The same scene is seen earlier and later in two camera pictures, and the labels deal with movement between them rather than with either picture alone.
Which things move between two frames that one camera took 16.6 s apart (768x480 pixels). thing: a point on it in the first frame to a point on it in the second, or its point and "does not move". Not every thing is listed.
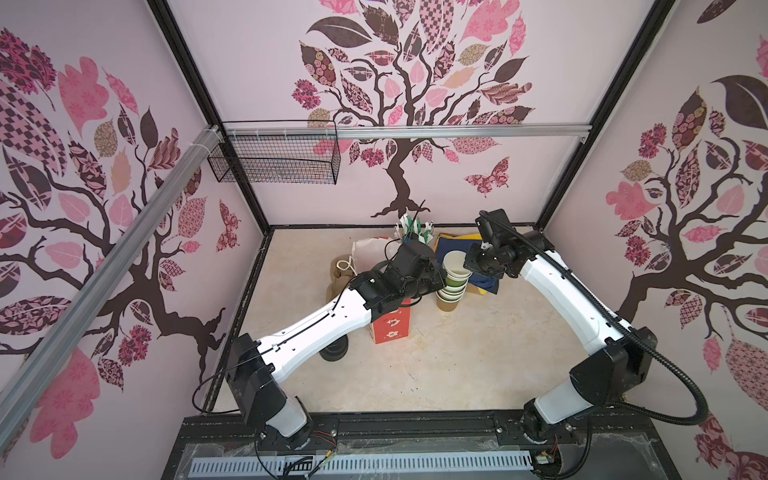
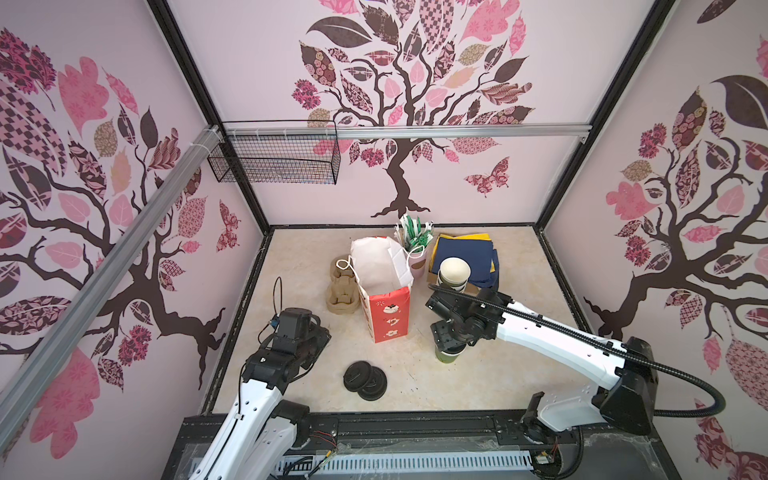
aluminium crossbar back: (409, 131) does not move
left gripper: (438, 279) to (322, 337)
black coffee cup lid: (335, 350) to (454, 349)
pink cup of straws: (409, 226) does not move
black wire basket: (292, 161) does not move
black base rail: (621, 447) does not move
